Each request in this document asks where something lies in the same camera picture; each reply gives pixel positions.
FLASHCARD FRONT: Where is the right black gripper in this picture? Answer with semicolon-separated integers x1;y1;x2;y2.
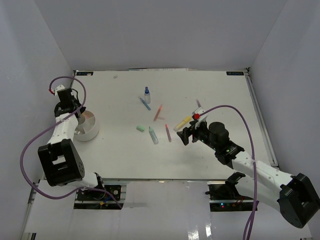
177;119;219;152

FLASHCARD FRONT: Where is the yellow highlighter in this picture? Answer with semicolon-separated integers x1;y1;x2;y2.
173;116;192;132

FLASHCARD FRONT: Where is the green marker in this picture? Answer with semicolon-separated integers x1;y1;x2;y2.
148;126;159;145

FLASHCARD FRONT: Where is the green marker cap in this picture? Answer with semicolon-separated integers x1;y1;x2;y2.
136;125;145;132

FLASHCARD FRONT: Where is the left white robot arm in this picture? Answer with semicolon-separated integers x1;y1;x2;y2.
37;85;106;200

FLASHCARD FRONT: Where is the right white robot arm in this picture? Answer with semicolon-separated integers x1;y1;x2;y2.
176;121;320;229

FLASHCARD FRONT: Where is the pink red pen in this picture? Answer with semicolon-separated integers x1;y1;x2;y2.
165;124;172;143

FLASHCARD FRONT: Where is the white divided round container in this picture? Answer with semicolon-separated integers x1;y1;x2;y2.
74;110;100;142

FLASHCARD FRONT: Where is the orange pencil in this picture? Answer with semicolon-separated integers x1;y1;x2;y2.
153;104;163;122

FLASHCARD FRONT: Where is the purple clear pen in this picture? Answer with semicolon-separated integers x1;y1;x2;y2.
196;99;201;108

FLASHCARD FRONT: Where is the blue pen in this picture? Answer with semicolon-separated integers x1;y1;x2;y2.
138;96;151;111

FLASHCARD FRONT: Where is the small bottle blue cap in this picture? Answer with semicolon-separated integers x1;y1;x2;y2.
144;86;151;104

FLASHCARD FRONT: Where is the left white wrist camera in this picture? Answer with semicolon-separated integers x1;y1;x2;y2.
49;84;66;97

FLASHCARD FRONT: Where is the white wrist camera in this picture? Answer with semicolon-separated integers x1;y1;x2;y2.
49;84;66;97
192;107;208;129

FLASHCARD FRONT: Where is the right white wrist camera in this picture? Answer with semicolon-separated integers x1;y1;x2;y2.
192;107;208;129

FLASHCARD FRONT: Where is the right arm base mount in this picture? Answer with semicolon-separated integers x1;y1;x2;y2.
205;172;253;213

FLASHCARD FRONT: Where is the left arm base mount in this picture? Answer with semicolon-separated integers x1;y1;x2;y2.
73;175;124;210

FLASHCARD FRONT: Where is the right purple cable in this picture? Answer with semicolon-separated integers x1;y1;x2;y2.
197;104;260;240

